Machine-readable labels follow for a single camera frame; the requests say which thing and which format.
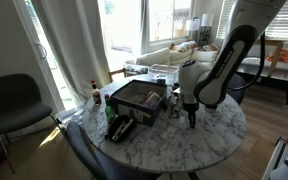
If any white shade table lamp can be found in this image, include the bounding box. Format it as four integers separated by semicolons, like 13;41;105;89
185;16;202;43
200;13;215;46

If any grey patterned blanket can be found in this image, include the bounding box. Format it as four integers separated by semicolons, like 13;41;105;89
123;63;151;76

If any metal door handle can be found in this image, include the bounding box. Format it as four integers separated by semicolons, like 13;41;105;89
35;42;48;60

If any black shell chair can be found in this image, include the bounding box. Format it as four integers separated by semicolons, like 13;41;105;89
0;73;60;175

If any clear plastic storage container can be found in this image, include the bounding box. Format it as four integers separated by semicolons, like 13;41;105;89
149;63;180;84

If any hot sauce bottle red cap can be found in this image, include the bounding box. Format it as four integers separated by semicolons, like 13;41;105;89
90;79;103;106

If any grey blue dining chair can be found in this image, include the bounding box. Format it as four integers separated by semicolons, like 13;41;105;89
65;120;162;180

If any printed packet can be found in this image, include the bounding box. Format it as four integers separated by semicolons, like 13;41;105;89
143;90;163;110

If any wooden chair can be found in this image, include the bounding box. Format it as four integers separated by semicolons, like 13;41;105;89
108;68;128;83

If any green glass bottle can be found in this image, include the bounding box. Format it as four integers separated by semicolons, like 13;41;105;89
104;93;117;125

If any dark blue cardboard box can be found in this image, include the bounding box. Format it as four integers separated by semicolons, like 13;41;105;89
110;79;168;128

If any black low bench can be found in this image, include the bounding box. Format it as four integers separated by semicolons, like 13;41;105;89
237;61;288;106

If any wide white window blind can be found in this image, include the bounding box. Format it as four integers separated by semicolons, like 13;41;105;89
216;0;288;44

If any narrow grey curtain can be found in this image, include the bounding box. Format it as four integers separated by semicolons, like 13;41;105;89
139;0;152;46

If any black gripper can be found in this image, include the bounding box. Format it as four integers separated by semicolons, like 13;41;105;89
182;100;200;130

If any beige long curtain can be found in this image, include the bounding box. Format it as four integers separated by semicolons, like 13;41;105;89
32;0;112;101

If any orange plush toy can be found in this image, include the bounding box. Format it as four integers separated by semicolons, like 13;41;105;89
266;46;288;66

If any metal rail with red clamp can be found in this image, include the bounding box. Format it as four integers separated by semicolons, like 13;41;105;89
262;126;288;180

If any wooden side table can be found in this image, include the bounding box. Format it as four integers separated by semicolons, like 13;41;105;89
255;35;288;78

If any patterned sofa pillow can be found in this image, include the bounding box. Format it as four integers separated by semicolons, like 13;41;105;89
172;40;198;53

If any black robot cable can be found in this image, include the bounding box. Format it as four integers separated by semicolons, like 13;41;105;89
228;31;267;92

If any cream fabric sofa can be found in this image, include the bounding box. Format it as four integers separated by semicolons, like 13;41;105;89
125;39;288;73

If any blue upholstered chair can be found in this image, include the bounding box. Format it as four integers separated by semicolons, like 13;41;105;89
225;73;247;106

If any black table base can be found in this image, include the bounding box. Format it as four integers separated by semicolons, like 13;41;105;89
157;171;202;180

